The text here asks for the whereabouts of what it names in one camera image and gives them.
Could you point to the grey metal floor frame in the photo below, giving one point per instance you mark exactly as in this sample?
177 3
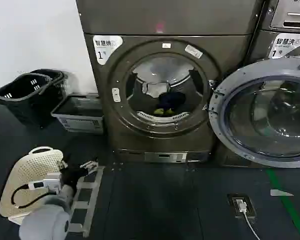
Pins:
90 185

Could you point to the grey triangular floor marker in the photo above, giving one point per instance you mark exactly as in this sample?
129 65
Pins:
278 193

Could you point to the grey front-load dryer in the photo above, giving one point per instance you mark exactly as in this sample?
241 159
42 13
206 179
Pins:
165 20

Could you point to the grey washing machine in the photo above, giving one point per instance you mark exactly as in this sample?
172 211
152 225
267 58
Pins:
287 15

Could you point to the grey plastic crate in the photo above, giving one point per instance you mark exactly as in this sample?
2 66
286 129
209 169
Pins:
77 120

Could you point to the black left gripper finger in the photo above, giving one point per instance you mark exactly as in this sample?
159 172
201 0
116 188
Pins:
64 163
88 166

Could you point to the round glass dryer door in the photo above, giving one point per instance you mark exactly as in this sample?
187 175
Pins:
262 112

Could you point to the yellow green garment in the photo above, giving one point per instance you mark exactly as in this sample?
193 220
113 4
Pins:
160 111

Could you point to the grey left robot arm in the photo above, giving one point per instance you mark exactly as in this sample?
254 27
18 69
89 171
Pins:
47 220

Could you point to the black plastic laundry basket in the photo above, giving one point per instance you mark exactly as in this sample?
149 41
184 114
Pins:
17 100
57 77

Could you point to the dark navy garment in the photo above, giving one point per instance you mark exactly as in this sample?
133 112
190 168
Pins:
171 100

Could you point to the black floor socket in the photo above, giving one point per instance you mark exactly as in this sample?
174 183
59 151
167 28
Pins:
248 210

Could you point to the white grey cloth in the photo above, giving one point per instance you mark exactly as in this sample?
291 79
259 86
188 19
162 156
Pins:
155 88

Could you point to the white perforated laundry basket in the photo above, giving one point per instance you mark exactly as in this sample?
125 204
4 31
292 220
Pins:
27 170

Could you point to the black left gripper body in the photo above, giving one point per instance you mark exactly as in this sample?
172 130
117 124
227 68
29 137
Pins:
71 176

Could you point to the green floor tape strip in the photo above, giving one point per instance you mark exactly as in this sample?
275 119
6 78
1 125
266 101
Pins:
287 202

